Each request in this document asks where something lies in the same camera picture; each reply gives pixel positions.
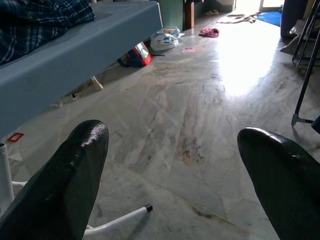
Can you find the blue pen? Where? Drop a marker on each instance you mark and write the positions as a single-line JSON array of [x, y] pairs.
[[158, 54]]

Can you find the black metal drying rack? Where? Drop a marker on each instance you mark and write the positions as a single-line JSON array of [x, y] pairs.
[[305, 82]]

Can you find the small red square frame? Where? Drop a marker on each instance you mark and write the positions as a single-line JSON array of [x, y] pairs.
[[11, 140]]

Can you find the crumpled pink cloth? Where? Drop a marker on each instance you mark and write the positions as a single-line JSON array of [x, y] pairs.
[[209, 32]]

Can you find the brown wooden post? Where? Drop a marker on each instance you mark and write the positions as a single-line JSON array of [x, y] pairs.
[[189, 15]]

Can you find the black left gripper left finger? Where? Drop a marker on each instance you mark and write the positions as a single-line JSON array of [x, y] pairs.
[[57, 187]]

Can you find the blue plaid shirt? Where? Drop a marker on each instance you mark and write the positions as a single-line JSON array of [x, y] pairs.
[[30, 25]]

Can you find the pink card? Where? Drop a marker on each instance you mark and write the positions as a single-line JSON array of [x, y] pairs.
[[189, 50]]

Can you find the tan sandal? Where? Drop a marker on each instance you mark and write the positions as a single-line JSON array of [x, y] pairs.
[[212, 12]]

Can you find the blue floor mat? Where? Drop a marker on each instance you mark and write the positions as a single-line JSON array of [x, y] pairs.
[[270, 18]]

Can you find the white printed plastic bag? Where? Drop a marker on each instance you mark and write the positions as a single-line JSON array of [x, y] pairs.
[[162, 40]]

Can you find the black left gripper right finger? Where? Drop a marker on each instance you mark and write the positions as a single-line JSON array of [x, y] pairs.
[[287, 190]]

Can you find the white metal table leg frame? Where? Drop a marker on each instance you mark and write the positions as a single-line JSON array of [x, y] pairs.
[[120, 218]]

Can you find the dark purple fabric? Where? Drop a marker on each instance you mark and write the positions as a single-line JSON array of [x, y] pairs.
[[292, 17]]

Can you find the red and blue backpack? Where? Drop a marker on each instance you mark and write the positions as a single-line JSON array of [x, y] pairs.
[[140, 56]]

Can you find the beige floor cloth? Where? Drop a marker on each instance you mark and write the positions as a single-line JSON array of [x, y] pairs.
[[237, 19]]

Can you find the dark green cabinet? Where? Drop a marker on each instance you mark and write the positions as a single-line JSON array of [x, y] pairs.
[[172, 12]]

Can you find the blue-grey plastic folding table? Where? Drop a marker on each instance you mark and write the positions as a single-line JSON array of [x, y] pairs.
[[62, 57]]

